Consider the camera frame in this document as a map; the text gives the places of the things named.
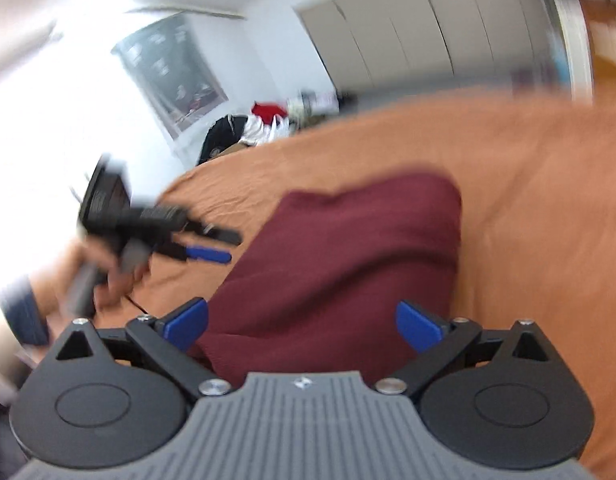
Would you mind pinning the pile of light clothes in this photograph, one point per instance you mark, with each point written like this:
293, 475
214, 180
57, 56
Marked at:
313, 105

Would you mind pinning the white cabinet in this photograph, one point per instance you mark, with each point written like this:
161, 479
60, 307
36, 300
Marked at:
573, 45

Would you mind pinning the maroon pants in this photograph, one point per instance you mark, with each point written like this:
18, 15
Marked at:
338, 270

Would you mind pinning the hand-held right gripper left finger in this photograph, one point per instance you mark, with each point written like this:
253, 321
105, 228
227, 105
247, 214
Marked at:
187, 322

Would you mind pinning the orange blanket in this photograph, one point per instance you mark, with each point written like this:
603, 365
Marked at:
538, 185

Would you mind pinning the beige wardrobe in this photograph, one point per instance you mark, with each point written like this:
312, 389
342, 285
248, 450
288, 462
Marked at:
413, 30

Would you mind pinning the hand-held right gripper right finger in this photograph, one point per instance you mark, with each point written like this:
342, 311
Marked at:
419, 329

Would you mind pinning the wall poster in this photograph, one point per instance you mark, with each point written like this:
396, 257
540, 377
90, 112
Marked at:
167, 70

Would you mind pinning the person's left forearm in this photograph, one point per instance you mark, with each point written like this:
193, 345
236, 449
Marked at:
52, 285

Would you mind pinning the red cloth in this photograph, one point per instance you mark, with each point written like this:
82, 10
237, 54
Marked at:
268, 110

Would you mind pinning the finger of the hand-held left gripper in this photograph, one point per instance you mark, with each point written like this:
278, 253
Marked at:
217, 234
207, 254

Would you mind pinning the person's left hand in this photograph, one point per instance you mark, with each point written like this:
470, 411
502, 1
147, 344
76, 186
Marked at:
115, 280

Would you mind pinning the wooden desk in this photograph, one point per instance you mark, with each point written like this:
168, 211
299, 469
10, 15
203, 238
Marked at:
610, 35

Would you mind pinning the white cloth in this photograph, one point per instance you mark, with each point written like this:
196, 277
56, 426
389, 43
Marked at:
263, 130

